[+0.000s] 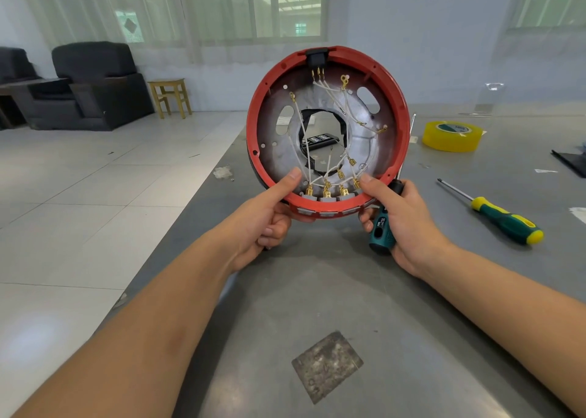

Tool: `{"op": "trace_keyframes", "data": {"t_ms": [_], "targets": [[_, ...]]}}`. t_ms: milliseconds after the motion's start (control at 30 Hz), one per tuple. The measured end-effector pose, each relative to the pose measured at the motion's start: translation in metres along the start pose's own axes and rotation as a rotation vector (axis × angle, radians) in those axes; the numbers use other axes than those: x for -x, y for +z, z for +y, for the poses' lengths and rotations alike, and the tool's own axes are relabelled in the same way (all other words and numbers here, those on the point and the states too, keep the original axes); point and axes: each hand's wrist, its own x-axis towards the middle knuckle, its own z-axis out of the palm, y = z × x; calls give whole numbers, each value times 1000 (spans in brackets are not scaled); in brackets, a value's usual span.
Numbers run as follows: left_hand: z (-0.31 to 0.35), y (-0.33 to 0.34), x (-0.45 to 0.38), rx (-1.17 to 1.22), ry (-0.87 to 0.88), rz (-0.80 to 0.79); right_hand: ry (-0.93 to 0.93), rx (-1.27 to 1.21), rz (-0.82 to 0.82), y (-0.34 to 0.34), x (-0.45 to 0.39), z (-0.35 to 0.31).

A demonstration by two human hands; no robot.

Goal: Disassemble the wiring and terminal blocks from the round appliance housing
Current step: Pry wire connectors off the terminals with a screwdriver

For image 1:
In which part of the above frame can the person's left hand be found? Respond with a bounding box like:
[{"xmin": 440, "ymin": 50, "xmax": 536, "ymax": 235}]
[{"xmin": 224, "ymin": 167, "xmax": 304, "ymax": 273}]

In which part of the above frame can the person's right hand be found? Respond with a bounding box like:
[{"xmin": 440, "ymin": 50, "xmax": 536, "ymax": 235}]
[{"xmin": 357, "ymin": 173, "xmax": 452, "ymax": 281}]

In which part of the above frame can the teal handle screwdriver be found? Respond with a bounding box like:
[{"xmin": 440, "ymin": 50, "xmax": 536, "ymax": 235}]
[{"xmin": 369, "ymin": 113, "xmax": 417, "ymax": 255}]

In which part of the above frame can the red round appliance base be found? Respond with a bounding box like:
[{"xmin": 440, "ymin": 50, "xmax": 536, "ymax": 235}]
[{"xmin": 245, "ymin": 46, "xmax": 412, "ymax": 222}]

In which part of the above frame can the green yellow handle screwdriver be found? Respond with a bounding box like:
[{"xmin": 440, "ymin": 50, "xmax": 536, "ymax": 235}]
[{"xmin": 436, "ymin": 178, "xmax": 545, "ymax": 247}]

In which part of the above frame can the person's right forearm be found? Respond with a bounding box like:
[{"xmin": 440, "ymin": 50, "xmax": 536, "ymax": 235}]
[{"xmin": 421, "ymin": 243, "xmax": 586, "ymax": 418}]

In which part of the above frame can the person's left forearm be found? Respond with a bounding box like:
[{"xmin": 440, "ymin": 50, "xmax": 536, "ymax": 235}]
[{"xmin": 13, "ymin": 230, "xmax": 244, "ymax": 418}]

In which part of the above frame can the yellow tape roll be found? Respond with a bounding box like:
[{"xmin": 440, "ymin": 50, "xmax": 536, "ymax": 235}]
[{"xmin": 421, "ymin": 120, "xmax": 485, "ymax": 154}]

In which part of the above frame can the black remote control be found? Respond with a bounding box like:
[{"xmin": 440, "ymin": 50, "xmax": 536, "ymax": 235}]
[{"xmin": 302, "ymin": 133, "xmax": 341, "ymax": 151}]

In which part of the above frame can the small wooden stool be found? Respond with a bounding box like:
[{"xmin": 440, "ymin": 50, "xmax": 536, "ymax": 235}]
[{"xmin": 148, "ymin": 78, "xmax": 194, "ymax": 120}]

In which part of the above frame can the black flat plate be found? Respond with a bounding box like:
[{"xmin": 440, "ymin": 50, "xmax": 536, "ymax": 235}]
[{"xmin": 552, "ymin": 148, "xmax": 586, "ymax": 178}]

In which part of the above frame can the black armchair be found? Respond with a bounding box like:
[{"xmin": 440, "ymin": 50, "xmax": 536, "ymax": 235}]
[{"xmin": 13, "ymin": 41, "xmax": 155, "ymax": 131}]

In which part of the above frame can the sheer white curtain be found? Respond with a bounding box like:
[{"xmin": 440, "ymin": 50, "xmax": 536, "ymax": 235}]
[
  {"xmin": 499, "ymin": 0, "xmax": 586, "ymax": 59},
  {"xmin": 13, "ymin": 0, "xmax": 349, "ymax": 65}
]

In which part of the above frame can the dark coffee table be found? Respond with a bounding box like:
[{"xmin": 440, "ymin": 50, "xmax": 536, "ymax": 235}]
[{"xmin": 0, "ymin": 78, "xmax": 70, "ymax": 129}]

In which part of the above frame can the black sofa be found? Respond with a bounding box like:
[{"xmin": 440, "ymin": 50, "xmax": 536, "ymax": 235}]
[{"xmin": 0, "ymin": 47, "xmax": 42, "ymax": 131}]

